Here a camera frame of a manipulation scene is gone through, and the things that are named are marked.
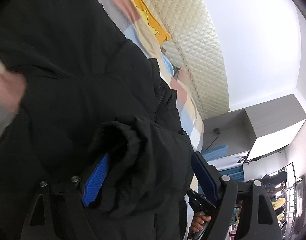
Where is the clothes rack with garments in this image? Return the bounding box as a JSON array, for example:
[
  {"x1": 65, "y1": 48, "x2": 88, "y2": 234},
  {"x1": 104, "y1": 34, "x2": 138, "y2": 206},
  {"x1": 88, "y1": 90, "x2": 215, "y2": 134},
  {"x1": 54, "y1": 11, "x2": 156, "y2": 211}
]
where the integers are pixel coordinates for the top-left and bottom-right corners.
[{"x1": 230, "y1": 162, "x2": 306, "y2": 240}]

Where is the yellow pillow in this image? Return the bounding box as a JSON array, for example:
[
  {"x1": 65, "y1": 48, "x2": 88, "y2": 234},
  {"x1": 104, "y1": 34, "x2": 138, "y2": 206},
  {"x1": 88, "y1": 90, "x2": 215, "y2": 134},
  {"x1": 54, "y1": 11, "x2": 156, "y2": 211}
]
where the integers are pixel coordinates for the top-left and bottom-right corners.
[{"x1": 131, "y1": 0, "x2": 171, "y2": 45}]

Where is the light blue pillow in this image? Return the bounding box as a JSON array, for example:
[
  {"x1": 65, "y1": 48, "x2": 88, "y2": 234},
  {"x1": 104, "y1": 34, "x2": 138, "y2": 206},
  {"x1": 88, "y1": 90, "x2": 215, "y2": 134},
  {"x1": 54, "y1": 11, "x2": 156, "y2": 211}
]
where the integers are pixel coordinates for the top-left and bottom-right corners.
[{"x1": 162, "y1": 53, "x2": 174, "y2": 76}]

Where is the cream quilted headboard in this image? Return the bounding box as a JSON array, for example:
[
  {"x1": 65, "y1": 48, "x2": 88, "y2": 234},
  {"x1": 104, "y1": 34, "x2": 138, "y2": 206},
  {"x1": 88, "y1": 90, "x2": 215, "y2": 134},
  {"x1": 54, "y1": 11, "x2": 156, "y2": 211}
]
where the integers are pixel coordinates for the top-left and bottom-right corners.
[{"x1": 143, "y1": 0, "x2": 229, "y2": 119}]

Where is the blue curtain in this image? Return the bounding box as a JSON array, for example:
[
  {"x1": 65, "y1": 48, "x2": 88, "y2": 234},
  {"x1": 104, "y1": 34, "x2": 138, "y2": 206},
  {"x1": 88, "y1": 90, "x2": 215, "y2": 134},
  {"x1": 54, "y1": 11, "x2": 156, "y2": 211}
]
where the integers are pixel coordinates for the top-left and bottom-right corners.
[{"x1": 220, "y1": 165, "x2": 245, "y2": 181}]

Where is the black padded jacket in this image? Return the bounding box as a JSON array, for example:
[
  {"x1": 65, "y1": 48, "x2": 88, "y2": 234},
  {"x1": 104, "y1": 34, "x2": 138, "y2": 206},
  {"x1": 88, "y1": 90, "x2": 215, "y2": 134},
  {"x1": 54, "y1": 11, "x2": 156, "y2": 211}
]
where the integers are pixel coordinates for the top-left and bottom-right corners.
[{"x1": 0, "y1": 0, "x2": 194, "y2": 239}]

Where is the grey wall cabinet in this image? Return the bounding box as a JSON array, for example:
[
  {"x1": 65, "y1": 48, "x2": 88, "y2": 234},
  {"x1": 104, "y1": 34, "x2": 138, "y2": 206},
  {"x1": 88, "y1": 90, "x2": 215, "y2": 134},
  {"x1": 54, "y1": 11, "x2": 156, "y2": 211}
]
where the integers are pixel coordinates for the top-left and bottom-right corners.
[{"x1": 202, "y1": 94, "x2": 306, "y2": 160}]

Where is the patchwork plaid bed cover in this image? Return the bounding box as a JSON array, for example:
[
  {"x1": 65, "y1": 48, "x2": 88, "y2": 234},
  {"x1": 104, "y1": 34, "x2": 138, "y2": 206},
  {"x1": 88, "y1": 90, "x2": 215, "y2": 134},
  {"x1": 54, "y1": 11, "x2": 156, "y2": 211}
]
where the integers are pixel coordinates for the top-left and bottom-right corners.
[{"x1": 97, "y1": 0, "x2": 204, "y2": 151}]

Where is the blue cloth by bed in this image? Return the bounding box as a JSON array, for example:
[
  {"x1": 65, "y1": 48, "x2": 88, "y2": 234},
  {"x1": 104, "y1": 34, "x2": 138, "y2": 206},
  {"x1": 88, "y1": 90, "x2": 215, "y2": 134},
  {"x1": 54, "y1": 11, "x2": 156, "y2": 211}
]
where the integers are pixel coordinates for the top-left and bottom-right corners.
[{"x1": 201, "y1": 145, "x2": 228, "y2": 161}]

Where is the person's right hand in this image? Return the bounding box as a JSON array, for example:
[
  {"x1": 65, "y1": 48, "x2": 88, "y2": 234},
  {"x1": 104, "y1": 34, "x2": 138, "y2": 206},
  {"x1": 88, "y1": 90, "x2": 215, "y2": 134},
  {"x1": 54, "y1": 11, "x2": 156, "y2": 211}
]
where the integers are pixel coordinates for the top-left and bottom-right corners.
[{"x1": 189, "y1": 212, "x2": 212, "y2": 233}]

